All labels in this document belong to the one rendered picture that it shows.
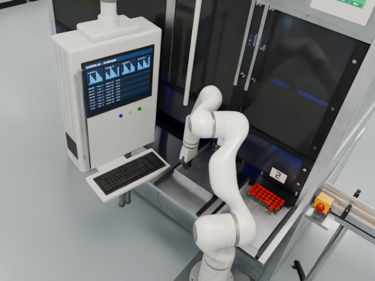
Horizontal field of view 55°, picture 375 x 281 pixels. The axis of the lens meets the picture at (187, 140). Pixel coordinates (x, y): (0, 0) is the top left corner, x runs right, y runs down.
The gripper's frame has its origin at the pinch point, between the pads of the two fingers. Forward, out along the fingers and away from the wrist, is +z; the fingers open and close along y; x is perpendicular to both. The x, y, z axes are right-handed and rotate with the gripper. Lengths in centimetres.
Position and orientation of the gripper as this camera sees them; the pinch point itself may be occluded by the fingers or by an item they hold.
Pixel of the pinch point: (187, 164)
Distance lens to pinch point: 196.9
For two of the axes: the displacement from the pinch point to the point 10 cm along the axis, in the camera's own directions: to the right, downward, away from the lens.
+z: -1.1, 7.6, 6.4
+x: 7.8, 4.7, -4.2
